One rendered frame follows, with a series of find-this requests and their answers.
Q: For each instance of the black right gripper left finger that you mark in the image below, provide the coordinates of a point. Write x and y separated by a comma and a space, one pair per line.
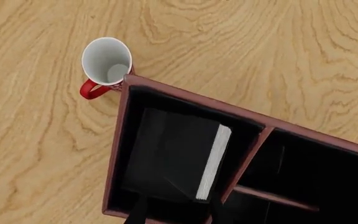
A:
138, 213

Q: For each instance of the red-brown desk caddy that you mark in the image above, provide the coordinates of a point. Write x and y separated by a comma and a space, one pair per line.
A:
269, 137

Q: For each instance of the black book with white pages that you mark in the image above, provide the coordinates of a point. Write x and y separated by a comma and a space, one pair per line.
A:
169, 151

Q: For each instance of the red mug with white inside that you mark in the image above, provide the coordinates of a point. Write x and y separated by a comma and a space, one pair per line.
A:
104, 58

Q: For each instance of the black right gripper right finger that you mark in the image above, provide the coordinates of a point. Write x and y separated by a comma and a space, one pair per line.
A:
218, 212

